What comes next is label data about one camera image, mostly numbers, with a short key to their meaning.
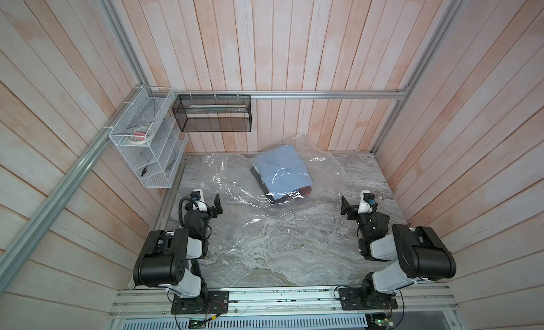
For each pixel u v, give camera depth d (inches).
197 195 29.8
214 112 41.0
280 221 36.7
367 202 29.4
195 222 26.9
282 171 38.3
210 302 28.8
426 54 32.2
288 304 28.8
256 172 41.7
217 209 33.0
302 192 38.5
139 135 28.4
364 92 37.7
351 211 31.8
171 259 17.8
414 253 18.0
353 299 28.8
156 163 30.3
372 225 27.0
